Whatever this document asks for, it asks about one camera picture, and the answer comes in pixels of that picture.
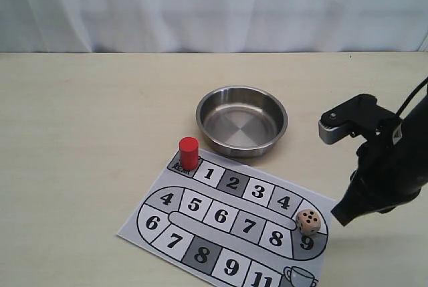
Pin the white curtain backdrop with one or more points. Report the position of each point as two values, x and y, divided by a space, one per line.
218 26

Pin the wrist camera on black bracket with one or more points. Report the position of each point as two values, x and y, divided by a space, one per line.
358 116

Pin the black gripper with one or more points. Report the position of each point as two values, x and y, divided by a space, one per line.
382 183

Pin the printed paper game board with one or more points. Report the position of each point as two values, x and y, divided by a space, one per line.
230 224

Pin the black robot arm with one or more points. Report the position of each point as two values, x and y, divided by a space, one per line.
392 130

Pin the round stainless steel bowl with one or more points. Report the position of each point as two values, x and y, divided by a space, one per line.
241 121

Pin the beige wooden die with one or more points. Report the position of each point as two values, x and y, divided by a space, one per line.
308 222

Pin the red cylinder game piece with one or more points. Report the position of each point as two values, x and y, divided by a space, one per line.
189 153

